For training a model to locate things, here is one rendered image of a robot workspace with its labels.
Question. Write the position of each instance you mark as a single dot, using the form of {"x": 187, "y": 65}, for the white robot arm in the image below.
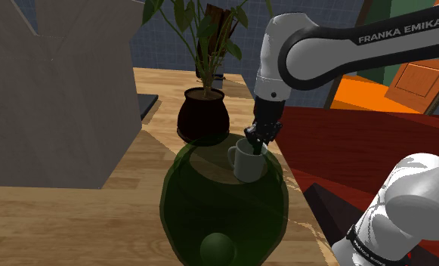
{"x": 315, "y": 55}

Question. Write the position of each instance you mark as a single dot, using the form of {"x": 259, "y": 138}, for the green translucent round vase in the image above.
{"x": 222, "y": 213}

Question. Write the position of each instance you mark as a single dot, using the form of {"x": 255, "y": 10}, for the white mug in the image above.
{"x": 248, "y": 167}

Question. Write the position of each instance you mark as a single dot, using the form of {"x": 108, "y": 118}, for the potted plant in dark pot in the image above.
{"x": 203, "y": 118}

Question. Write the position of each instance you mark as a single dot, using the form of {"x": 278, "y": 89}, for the brown wooden block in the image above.
{"x": 219, "y": 22}

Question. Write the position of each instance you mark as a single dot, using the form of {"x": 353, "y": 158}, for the black flat slab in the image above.
{"x": 147, "y": 105}

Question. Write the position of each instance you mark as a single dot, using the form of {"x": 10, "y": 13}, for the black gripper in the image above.
{"x": 267, "y": 114}

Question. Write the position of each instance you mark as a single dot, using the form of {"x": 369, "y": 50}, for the orange panelled door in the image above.
{"x": 420, "y": 83}

